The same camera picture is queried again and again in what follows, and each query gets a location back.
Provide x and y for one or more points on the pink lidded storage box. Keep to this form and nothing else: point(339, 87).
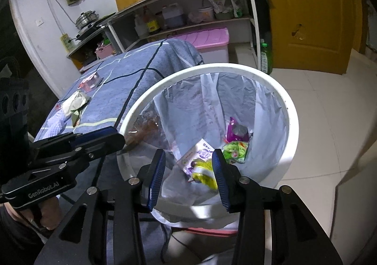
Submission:
point(206, 38)

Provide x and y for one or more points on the blue checked blanket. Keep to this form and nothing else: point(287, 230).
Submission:
point(117, 82)

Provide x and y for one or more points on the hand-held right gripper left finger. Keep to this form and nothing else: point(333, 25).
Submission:
point(156, 179)

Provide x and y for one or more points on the bunch of plastic bags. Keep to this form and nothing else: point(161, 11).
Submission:
point(225, 3)

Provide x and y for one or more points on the purple milk carton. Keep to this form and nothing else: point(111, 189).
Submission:
point(196, 154)

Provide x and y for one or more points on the black induction cooker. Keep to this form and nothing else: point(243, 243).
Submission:
point(88, 32)

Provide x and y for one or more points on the plastic jug dark liquid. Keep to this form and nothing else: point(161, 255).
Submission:
point(173, 18)

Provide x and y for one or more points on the low wooden shelf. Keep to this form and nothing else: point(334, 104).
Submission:
point(76, 59)

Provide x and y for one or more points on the soy sauce bottle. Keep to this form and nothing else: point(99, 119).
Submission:
point(153, 25)

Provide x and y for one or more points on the yellowed power strip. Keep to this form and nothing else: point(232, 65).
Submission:
point(67, 44)

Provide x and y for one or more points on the white plastic bottle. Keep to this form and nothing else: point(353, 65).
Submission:
point(140, 26)

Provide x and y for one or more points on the green soda bottle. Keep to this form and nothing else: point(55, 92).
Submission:
point(266, 59)

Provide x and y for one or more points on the person's left hand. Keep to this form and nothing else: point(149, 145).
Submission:
point(50, 218)

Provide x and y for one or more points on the white crumpled wrapper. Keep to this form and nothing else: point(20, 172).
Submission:
point(73, 103)

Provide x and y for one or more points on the strawberry milk carton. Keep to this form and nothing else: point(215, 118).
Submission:
point(92, 82)

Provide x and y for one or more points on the yellow snack wrapper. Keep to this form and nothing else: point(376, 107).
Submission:
point(203, 178)

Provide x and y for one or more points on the red white box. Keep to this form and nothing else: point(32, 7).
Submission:
point(212, 231)

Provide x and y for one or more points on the white plastic tub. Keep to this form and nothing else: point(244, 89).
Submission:
point(205, 14)

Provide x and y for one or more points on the white kitchen shelf unit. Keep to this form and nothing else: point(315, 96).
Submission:
point(253, 18)

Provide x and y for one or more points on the translucent white bin bag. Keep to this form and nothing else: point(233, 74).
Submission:
point(188, 100)

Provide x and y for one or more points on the pink plastic basket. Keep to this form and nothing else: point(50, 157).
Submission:
point(104, 50)

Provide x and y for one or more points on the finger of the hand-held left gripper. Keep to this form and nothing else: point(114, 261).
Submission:
point(100, 131)
point(109, 143)

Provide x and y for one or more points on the yellow wooden door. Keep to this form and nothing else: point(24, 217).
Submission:
point(309, 18)

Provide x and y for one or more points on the green snack wrapper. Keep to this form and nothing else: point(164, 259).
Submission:
point(235, 151)

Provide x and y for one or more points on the white round trash bin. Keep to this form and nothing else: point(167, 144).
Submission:
point(212, 68)

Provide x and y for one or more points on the purple snack wrapper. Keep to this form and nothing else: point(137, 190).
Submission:
point(235, 132)

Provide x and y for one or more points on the steel cooking pot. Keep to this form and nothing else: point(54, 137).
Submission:
point(87, 19)

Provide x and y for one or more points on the white wall switch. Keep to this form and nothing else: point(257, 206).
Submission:
point(39, 22)

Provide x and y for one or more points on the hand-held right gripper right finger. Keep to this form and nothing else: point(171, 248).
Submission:
point(219, 182)

